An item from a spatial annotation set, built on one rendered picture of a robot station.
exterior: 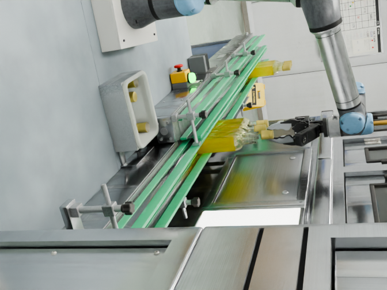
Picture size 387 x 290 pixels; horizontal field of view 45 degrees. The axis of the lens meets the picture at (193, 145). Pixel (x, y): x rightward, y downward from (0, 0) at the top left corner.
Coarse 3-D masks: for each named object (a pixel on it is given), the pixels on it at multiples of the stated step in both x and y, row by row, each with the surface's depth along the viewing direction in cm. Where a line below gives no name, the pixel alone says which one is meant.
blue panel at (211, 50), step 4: (216, 44) 316; (220, 44) 313; (224, 44) 309; (192, 48) 320; (196, 48) 317; (200, 48) 313; (204, 48) 309; (208, 48) 306; (212, 48) 303; (216, 48) 300; (220, 48) 296; (192, 52) 303; (196, 52) 300; (200, 52) 296; (204, 52) 293; (208, 52) 290; (212, 52) 287; (216, 52) 284; (208, 56) 276
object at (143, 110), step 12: (144, 72) 152; (144, 84) 154; (144, 96) 156; (132, 108) 158; (144, 108) 157; (132, 120) 142; (144, 120) 159; (156, 120) 159; (144, 132) 158; (156, 132) 158; (144, 144) 148
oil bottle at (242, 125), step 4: (220, 124) 184; (224, 124) 182; (228, 124) 181; (232, 124) 180; (236, 124) 180; (240, 124) 179; (244, 124) 178; (216, 128) 180; (220, 128) 179; (224, 128) 179; (228, 128) 178; (244, 128) 177
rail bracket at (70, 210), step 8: (104, 184) 100; (104, 192) 100; (72, 200) 105; (64, 208) 103; (72, 208) 103; (80, 208) 103; (88, 208) 103; (96, 208) 102; (104, 208) 101; (112, 208) 100; (120, 208) 100; (128, 208) 99; (64, 216) 104; (72, 216) 104; (112, 216) 102; (64, 224) 105; (72, 224) 104; (80, 224) 107; (112, 224) 102
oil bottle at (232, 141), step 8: (208, 136) 172; (216, 136) 170; (224, 136) 168; (232, 136) 167; (240, 136) 167; (208, 144) 170; (216, 144) 169; (224, 144) 168; (232, 144) 167; (240, 144) 167; (200, 152) 172; (208, 152) 171
